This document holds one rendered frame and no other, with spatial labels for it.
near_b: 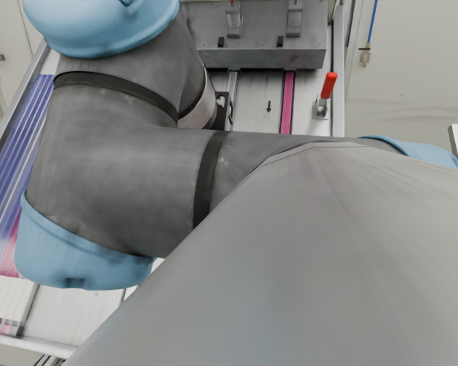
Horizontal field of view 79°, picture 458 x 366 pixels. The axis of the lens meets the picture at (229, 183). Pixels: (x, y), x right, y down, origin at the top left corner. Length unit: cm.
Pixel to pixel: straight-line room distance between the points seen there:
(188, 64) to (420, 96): 222
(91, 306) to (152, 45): 43
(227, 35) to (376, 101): 180
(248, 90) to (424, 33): 185
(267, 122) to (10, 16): 277
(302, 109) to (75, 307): 51
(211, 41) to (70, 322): 54
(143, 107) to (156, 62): 3
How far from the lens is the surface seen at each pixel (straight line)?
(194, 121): 26
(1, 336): 59
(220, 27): 62
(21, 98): 79
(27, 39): 304
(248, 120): 54
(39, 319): 57
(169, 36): 19
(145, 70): 17
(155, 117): 17
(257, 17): 63
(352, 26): 74
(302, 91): 58
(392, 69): 229
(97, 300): 52
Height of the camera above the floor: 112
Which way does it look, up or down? 25 degrees down
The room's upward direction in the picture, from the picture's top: straight up
